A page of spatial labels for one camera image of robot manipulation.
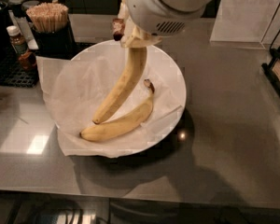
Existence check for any white paper liner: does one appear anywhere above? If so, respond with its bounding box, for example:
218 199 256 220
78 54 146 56
35 40 185 159

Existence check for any white bowl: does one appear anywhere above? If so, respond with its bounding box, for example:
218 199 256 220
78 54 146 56
54 40 188 157

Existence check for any yellow banana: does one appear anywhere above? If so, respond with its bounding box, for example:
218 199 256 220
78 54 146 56
92 26 147 124
79 79 155 142

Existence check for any small red-brown jar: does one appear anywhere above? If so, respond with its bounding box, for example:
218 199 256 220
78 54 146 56
19 51 36 71

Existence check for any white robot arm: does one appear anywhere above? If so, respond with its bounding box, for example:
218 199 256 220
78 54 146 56
119 0 212 48

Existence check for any bundle of wooden chopsticks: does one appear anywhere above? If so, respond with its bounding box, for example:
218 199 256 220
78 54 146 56
26 2 68 33

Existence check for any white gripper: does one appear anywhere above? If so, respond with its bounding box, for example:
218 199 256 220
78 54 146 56
118 0 205 48

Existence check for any black grid mat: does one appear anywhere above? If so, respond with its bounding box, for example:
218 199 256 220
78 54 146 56
0 41 91 89

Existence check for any dark jar with lid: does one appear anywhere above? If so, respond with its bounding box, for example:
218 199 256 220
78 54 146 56
8 0 27 18

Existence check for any black chopstick holder cup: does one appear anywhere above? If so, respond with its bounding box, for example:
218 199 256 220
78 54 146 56
33 22 76 60

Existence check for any clear acrylic sign stand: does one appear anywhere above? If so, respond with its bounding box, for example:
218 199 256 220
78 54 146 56
210 0 280 48

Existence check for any small brown sauce bottle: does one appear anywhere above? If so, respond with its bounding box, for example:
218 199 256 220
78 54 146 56
7 25 28 55

